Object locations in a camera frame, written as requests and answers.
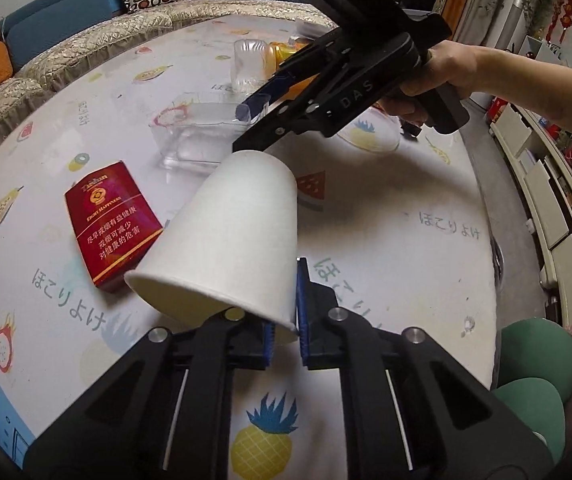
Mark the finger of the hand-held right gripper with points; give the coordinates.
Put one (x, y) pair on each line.
(271, 87)
(276, 130)

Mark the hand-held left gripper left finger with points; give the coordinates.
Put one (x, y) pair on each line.
(267, 345)

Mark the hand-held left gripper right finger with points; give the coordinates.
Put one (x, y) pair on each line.
(302, 310)

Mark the clear plastic food container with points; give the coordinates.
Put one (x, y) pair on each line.
(190, 135)

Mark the white paper cup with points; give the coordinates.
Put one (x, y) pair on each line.
(225, 240)

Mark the red cigarette box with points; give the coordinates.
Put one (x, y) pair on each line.
(110, 225)

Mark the person's right forearm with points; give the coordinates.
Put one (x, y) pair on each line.
(541, 90)

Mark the person's right hand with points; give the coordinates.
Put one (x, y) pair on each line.
(453, 65)

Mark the clear plastic cup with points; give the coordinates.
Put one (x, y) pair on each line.
(248, 65)

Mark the yellow plastic bottle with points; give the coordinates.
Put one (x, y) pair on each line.
(286, 52)

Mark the sofa with quilted beige cover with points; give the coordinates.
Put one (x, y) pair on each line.
(40, 65)

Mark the green round stool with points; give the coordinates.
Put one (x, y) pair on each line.
(541, 350)
(531, 410)

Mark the white low cabinet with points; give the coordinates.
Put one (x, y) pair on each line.
(551, 210)

